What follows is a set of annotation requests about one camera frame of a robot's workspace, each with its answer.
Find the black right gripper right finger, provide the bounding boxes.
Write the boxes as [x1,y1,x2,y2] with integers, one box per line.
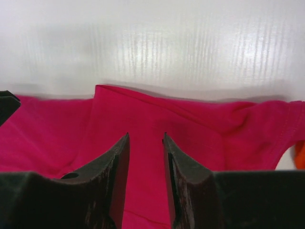
[163,135,305,229]

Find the folded orange t-shirt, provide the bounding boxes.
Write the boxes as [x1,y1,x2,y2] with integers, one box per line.
[294,141,305,169]

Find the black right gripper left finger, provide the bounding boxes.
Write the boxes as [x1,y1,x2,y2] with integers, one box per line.
[0,135,130,229]

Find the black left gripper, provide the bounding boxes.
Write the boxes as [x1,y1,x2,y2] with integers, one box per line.
[0,90,21,126]

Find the magenta t-shirt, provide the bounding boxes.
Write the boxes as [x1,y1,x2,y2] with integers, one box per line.
[0,85,305,229]

